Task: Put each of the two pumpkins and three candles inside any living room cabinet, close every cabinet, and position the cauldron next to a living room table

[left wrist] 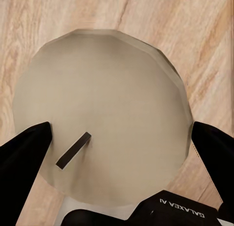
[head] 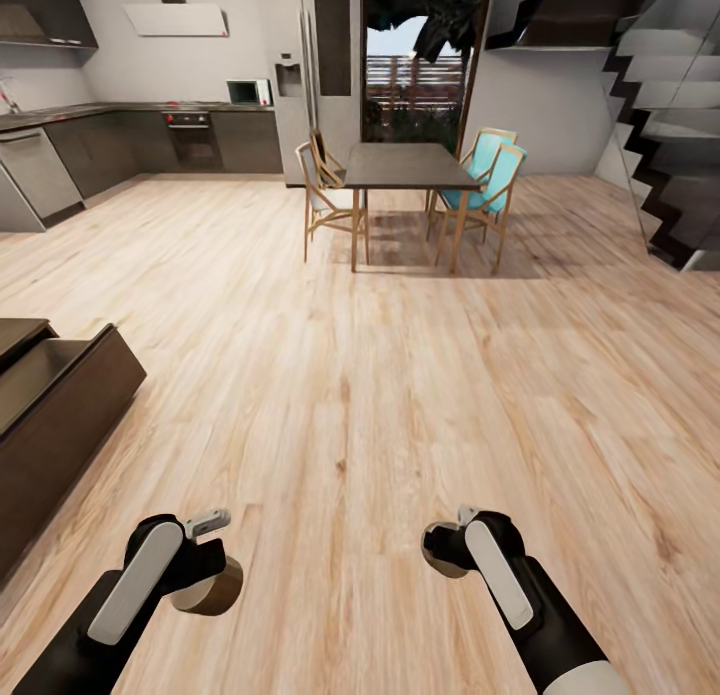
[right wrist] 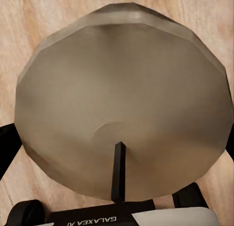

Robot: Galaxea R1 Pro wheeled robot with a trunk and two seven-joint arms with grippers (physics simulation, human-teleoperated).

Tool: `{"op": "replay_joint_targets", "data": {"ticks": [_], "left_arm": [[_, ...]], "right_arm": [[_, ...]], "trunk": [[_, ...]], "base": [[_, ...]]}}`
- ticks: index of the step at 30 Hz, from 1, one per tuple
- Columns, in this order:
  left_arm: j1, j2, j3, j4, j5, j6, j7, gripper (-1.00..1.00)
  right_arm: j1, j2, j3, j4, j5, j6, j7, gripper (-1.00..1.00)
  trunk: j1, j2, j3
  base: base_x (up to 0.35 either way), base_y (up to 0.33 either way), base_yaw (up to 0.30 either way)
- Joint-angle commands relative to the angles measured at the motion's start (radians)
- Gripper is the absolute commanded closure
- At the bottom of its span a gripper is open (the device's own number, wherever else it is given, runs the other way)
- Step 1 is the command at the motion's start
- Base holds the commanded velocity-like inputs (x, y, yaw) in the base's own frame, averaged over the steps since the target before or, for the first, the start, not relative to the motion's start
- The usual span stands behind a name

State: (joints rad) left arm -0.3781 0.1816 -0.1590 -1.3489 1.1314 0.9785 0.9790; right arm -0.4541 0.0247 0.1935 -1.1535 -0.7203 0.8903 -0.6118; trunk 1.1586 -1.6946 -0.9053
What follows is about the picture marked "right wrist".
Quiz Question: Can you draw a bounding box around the pillar candle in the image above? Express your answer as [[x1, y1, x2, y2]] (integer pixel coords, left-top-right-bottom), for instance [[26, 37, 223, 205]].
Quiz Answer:
[[14, 2, 234, 205]]

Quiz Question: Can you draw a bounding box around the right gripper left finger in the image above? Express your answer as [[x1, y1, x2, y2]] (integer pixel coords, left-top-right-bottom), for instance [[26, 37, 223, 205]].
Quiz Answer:
[[0, 123, 22, 180]]

